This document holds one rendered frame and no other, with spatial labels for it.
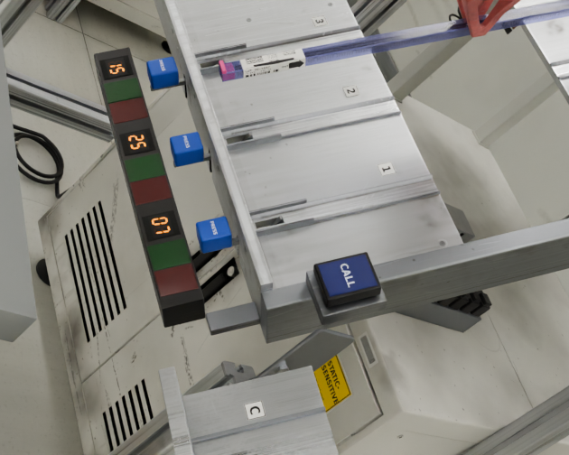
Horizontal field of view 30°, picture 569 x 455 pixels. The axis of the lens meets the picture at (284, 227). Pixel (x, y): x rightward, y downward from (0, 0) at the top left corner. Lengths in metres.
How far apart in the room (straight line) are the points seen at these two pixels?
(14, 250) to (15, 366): 0.81
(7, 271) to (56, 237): 0.89
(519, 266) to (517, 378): 0.50
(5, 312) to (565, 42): 0.67
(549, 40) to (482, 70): 2.24
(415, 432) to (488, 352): 0.23
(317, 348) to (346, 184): 0.19
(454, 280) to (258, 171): 0.22
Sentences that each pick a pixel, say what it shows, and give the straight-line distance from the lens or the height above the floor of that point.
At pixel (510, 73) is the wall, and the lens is 3.39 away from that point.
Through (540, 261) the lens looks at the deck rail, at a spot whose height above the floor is 0.88.
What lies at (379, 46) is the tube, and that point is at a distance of 1.02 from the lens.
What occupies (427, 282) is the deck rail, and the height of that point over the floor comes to 0.81.
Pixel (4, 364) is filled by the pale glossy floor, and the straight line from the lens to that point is 1.76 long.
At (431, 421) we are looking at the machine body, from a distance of 1.29.
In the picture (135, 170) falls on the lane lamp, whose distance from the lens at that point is 1.07.
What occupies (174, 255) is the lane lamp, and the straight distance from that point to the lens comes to 1.00.
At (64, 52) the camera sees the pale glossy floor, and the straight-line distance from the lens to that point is 2.46.
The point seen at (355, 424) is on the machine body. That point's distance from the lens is 1.27.
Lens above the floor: 1.21
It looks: 28 degrees down
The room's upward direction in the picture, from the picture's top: 49 degrees clockwise
